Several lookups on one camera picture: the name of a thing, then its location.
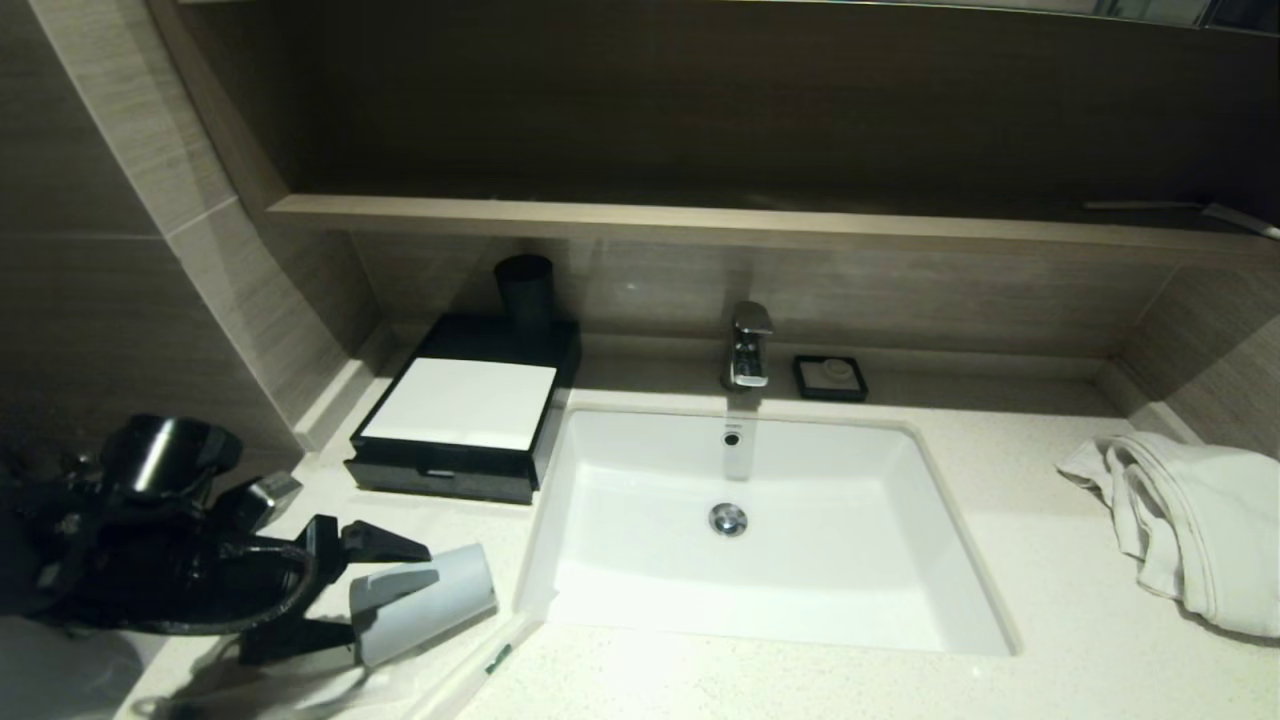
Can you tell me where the grey plastic cup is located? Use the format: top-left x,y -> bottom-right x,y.
350,541 -> 499,668

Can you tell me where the black drawer amenity box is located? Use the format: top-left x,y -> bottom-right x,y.
345,315 -> 583,504

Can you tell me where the long clear wrapped packet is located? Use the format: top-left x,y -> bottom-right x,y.
130,665 -> 401,720

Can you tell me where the wrapped toothbrush with green mark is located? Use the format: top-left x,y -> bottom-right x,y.
400,610 -> 546,720

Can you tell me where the black plastic cup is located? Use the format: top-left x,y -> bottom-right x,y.
496,254 -> 556,336

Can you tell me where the chrome faucet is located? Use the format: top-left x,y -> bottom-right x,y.
722,302 -> 774,391

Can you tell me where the black square soap dish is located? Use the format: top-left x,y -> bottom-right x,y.
792,355 -> 869,404

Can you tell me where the white ceramic sink basin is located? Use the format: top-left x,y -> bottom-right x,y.
515,405 -> 1021,658

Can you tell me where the white crumpled towel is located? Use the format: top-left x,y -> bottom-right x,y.
1055,432 -> 1280,638

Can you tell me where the grey wrapped shelf item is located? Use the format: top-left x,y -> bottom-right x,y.
1198,202 -> 1280,243

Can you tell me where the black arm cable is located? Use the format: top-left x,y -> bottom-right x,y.
130,540 -> 321,636

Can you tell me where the wooden wall shelf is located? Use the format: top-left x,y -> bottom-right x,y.
270,195 -> 1280,266

